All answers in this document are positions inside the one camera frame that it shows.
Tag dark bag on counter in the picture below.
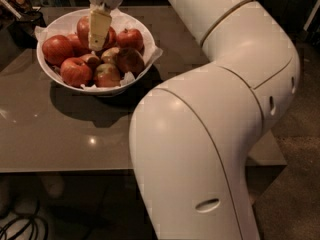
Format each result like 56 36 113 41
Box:
0 0 46 49

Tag white paper liner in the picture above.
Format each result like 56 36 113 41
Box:
34 5 164 92

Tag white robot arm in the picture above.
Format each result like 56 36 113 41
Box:
129 0 300 240

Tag white bowl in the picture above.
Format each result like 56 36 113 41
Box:
35 7 157 97

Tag yellowish red apple front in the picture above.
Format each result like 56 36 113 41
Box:
93 63 121 87

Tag small red apple middle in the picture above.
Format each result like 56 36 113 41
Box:
81 54 101 69

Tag black cables on floor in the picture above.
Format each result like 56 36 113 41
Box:
0 197 50 240

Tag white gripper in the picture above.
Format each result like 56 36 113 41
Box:
88 0 123 51

